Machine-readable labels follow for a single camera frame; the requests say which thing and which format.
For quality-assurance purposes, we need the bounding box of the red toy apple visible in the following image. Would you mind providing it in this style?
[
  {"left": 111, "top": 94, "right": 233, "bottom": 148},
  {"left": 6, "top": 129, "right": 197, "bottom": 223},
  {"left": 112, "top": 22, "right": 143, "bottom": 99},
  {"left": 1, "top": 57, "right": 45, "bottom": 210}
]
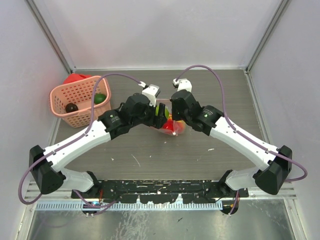
[{"left": 162, "top": 119, "right": 175, "bottom": 132}]

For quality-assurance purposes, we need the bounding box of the light green toy apple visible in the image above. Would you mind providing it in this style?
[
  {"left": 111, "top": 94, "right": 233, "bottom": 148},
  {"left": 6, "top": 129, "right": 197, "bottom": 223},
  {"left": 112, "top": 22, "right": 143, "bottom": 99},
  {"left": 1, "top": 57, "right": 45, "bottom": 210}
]
[{"left": 155, "top": 105, "right": 170, "bottom": 119}]

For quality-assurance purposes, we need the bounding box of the clear zip top bag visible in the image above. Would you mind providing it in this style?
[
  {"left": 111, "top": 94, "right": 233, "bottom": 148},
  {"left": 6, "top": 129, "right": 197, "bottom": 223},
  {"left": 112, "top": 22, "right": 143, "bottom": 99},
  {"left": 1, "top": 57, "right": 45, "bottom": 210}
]
[{"left": 152, "top": 98, "right": 186, "bottom": 137}]

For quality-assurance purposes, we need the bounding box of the red yellow toy mango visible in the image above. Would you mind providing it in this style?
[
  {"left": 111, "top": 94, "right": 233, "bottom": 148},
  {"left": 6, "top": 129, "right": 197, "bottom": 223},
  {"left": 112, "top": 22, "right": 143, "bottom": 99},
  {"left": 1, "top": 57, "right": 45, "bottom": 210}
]
[{"left": 173, "top": 120, "right": 186, "bottom": 135}]

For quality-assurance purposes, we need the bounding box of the pink plastic basket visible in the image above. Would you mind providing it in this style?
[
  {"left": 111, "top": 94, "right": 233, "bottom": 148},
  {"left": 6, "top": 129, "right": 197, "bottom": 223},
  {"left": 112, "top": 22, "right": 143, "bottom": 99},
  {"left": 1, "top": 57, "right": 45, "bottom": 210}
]
[{"left": 49, "top": 75, "right": 100, "bottom": 128}]

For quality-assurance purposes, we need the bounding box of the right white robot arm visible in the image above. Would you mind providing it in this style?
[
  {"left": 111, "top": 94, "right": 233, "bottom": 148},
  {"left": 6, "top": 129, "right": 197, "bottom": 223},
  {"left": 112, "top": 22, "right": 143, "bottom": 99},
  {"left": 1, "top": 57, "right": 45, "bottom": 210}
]
[{"left": 170, "top": 89, "right": 292, "bottom": 197}]

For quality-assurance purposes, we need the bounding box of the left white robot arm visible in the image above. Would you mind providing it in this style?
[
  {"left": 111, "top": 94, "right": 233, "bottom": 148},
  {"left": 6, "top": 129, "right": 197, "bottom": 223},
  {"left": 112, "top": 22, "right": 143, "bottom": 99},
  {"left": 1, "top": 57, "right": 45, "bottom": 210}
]
[{"left": 29, "top": 93, "right": 168, "bottom": 198}]

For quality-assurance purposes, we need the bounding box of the dark green toy avocado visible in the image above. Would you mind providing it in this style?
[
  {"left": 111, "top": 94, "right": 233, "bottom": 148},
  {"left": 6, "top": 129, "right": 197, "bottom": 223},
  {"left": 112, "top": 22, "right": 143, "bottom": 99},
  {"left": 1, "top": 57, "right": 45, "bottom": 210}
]
[{"left": 93, "top": 93, "right": 107, "bottom": 105}]

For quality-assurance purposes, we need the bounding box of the dark brown toy fruit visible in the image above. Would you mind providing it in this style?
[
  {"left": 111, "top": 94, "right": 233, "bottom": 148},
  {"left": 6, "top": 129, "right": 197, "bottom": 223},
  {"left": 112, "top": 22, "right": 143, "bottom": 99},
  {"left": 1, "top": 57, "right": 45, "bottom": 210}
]
[{"left": 65, "top": 103, "right": 79, "bottom": 113}]

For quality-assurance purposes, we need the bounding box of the red cloth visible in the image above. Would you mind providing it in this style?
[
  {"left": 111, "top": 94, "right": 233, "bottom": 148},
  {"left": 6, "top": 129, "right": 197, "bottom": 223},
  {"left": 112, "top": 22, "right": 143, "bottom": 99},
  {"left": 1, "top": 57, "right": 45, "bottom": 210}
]
[{"left": 63, "top": 73, "right": 91, "bottom": 84}]

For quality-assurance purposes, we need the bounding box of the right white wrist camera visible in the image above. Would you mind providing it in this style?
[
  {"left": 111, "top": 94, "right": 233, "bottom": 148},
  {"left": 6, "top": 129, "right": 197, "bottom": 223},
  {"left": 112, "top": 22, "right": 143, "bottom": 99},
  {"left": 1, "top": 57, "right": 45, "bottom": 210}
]
[{"left": 172, "top": 78, "right": 192, "bottom": 93}]

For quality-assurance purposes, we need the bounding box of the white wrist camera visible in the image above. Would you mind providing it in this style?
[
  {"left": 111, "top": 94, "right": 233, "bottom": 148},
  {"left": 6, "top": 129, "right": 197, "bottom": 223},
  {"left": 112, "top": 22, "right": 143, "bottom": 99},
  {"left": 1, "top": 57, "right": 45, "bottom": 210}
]
[
  {"left": 138, "top": 81, "right": 160, "bottom": 107},
  {"left": 172, "top": 78, "right": 192, "bottom": 93}
]

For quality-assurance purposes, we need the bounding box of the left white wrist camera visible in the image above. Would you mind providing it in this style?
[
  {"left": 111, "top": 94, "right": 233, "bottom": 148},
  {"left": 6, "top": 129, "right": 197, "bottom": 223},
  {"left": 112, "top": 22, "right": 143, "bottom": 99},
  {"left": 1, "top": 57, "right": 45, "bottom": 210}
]
[{"left": 138, "top": 81, "right": 160, "bottom": 107}]

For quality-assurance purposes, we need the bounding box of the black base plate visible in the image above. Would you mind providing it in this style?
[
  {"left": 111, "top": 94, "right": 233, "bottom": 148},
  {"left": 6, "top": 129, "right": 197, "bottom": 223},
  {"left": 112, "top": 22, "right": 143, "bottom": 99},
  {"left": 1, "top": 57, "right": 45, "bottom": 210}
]
[{"left": 80, "top": 180, "right": 249, "bottom": 204}]

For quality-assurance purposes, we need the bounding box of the white slotted cable duct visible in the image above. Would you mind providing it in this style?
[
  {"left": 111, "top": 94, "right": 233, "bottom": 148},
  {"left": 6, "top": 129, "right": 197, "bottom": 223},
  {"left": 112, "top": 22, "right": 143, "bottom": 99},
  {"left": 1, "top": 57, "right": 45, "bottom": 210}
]
[{"left": 35, "top": 200, "right": 223, "bottom": 211}]

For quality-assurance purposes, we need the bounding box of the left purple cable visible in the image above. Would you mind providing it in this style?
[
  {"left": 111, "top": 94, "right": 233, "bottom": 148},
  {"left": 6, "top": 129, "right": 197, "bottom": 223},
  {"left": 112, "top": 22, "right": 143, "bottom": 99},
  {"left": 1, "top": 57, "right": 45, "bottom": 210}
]
[{"left": 17, "top": 72, "right": 146, "bottom": 216}]

